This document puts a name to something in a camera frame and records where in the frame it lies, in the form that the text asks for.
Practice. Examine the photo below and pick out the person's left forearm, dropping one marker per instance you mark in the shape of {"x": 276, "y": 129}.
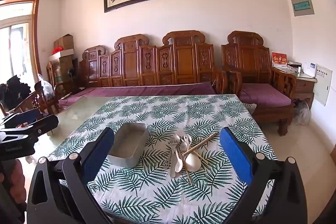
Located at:
{"x": 19, "y": 187}

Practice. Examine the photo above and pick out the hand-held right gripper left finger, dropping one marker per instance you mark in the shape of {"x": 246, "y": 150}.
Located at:
{"x": 98, "y": 157}

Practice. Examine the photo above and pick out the clear plastic bag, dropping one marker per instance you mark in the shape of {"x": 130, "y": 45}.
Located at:
{"x": 47, "y": 88}

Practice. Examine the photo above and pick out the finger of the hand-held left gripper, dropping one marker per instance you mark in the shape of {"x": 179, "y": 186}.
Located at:
{"x": 39, "y": 124}
{"x": 30, "y": 115}

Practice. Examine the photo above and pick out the green wall sign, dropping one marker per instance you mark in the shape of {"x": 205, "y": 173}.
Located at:
{"x": 302, "y": 5}

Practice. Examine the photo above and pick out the wooden door frame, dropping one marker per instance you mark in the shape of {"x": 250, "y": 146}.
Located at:
{"x": 35, "y": 29}

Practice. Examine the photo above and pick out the rectangular metal tray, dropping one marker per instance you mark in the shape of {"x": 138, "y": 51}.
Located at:
{"x": 128, "y": 144}

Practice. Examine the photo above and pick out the carved wooden armchair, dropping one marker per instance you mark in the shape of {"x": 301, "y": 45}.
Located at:
{"x": 246, "y": 61}

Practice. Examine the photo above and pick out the large white plastic spoon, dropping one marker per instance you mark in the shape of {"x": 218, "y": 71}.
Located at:
{"x": 193, "y": 161}

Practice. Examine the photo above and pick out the wooden chopstick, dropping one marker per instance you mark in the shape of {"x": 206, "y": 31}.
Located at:
{"x": 204, "y": 158}
{"x": 202, "y": 143}
{"x": 189, "y": 176}

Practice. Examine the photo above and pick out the grey flat box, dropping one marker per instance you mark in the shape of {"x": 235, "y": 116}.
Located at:
{"x": 294, "y": 64}

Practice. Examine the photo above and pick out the white electrical panel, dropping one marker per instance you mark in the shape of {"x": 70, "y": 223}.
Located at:
{"x": 323, "y": 85}

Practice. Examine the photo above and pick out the wooden side table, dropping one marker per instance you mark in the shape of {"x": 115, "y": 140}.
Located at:
{"x": 304, "y": 86}

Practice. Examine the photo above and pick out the dark clothes pile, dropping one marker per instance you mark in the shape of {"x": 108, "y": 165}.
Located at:
{"x": 14, "y": 92}

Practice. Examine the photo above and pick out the brown cardboard box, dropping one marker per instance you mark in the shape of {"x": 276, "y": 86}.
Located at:
{"x": 64, "y": 43}

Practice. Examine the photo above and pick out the wooden chair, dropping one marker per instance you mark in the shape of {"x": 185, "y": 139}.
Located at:
{"x": 36, "y": 101}

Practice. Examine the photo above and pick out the green leaf print tablecloth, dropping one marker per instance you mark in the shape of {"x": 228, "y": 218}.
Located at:
{"x": 157, "y": 113}

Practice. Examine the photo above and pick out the white plastic bag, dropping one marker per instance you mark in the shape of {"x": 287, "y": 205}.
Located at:
{"x": 302, "y": 113}

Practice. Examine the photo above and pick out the purple sofa cushion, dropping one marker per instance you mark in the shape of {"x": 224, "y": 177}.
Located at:
{"x": 144, "y": 88}

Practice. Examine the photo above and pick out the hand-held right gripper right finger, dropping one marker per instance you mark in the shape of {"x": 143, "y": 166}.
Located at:
{"x": 236, "y": 157}

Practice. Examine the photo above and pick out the carved wooden sofa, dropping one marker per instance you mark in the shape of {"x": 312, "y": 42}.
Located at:
{"x": 183, "y": 61}

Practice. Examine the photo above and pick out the purple armchair cushion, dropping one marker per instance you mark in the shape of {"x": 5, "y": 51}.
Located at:
{"x": 262, "y": 94}

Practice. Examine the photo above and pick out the red decoration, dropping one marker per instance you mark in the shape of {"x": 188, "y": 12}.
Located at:
{"x": 57, "y": 50}

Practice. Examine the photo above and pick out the white lidded box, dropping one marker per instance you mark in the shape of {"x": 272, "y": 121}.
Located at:
{"x": 63, "y": 54}

